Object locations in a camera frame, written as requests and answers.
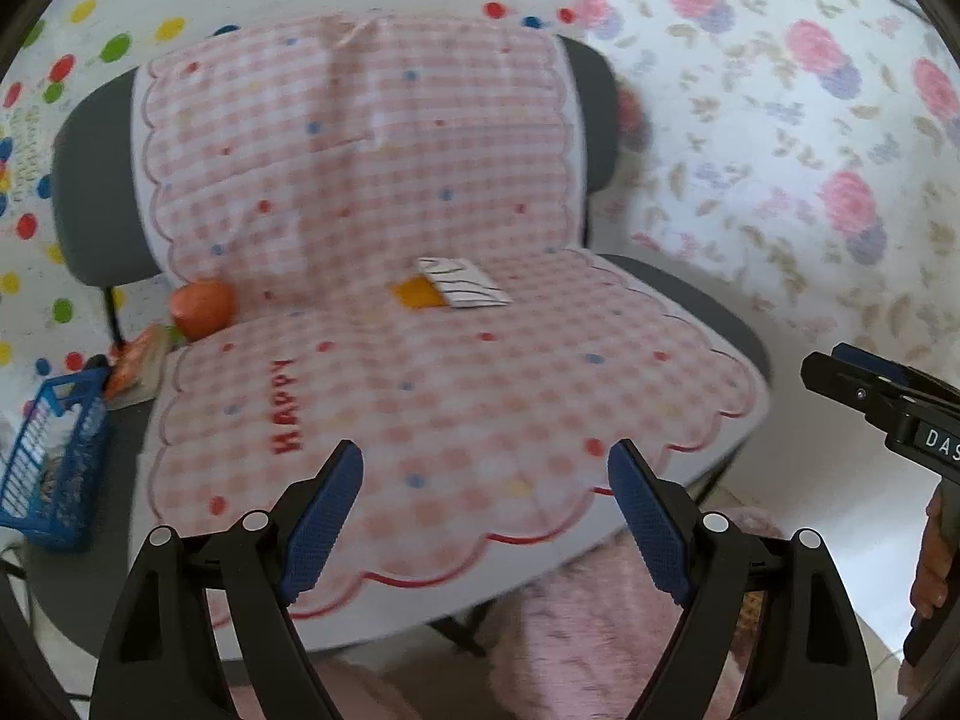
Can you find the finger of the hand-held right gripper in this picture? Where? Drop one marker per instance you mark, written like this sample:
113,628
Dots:
840,375

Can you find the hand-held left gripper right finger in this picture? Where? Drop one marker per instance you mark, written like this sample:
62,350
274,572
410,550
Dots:
649,517

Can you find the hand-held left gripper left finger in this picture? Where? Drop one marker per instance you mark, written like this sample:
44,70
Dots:
330,517

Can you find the blue plastic basket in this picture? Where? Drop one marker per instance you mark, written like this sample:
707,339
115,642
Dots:
75,390

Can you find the person's right hand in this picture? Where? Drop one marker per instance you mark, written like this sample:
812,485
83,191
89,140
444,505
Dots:
926,577

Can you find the pink checkered cloth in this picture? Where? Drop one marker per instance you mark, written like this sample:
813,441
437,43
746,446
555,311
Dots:
450,390

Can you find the orange peel piece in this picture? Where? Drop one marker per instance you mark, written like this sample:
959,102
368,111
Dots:
416,292

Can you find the red apple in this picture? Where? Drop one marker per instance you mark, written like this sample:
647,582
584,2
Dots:
202,311

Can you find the orange spiral notebook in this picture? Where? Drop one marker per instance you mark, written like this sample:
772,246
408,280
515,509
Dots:
139,360

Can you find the floral backdrop cloth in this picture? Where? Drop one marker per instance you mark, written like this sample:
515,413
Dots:
750,127

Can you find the pile of seed shells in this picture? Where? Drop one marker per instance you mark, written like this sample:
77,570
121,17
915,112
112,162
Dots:
64,487

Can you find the white striped card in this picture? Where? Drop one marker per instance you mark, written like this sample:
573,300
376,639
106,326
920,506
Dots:
469,285

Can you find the polka dot backdrop cloth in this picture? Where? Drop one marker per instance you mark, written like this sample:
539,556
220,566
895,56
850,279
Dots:
45,277

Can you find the grey office chair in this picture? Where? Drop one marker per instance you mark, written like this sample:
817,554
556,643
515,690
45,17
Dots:
90,187

